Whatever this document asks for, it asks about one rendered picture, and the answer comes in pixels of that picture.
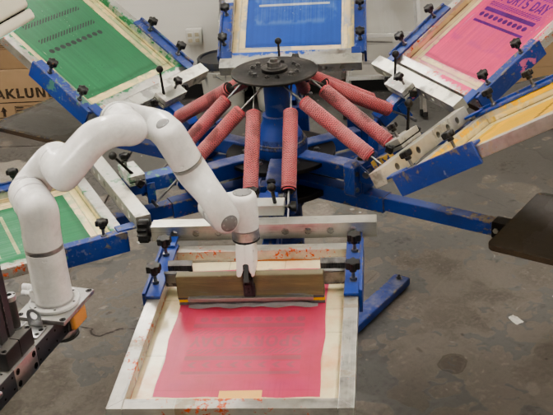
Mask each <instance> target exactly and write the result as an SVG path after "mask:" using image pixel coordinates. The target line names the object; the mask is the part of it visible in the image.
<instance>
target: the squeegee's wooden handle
mask: <svg viewBox="0 0 553 415"><path fill-rule="evenodd" d="M175 281H176V287H177V293H178V299H179V300H187V299H188V297H189V296H243V295H244V287H243V273H242V275H241V277H237V272H236V271H210V272H177V273H176V276H175ZM253 283H255V292H256V296H272V295H314V297H325V285H324V271H323V269H293V270H256V272H255V275H254V276H253Z"/></svg>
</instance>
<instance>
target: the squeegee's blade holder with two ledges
mask: <svg viewBox="0 0 553 415"><path fill-rule="evenodd" d="M313 299H314V295H272V296H251V297H245V296H189V297H188V302H209V301H307V300H313Z"/></svg>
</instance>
